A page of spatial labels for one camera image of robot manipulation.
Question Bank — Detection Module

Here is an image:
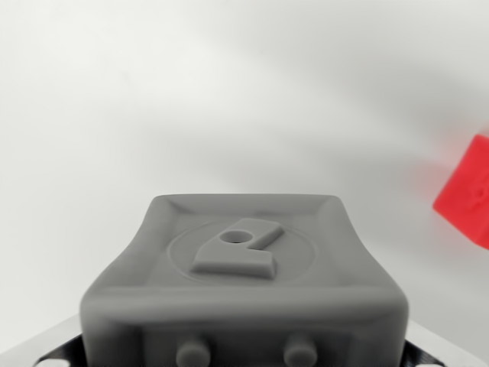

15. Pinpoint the black-tipped silver gripper right finger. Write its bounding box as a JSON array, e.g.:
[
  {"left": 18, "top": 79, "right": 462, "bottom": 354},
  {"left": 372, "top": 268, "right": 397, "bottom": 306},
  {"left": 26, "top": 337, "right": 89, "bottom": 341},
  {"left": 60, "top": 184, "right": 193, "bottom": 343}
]
[{"left": 400, "top": 320, "right": 489, "bottom": 367}]

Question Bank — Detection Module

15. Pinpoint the black-tipped silver gripper left finger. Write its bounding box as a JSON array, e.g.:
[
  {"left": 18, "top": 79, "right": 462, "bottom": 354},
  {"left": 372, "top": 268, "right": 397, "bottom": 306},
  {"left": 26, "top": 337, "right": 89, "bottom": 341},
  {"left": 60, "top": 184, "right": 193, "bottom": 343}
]
[{"left": 0, "top": 315, "right": 88, "bottom": 367}]

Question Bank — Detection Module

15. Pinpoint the grey studded cube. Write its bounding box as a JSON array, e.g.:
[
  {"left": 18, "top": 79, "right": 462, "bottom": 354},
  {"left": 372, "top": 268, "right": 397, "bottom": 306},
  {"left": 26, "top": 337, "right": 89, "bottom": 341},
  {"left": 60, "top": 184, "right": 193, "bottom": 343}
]
[{"left": 79, "top": 193, "right": 412, "bottom": 367}]

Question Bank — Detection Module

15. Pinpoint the red studded cube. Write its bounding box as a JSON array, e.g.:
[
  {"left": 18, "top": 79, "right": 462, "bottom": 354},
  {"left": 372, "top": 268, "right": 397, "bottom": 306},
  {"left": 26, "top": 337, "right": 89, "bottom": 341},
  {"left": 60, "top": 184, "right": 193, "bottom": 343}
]
[{"left": 432, "top": 133, "right": 489, "bottom": 252}]

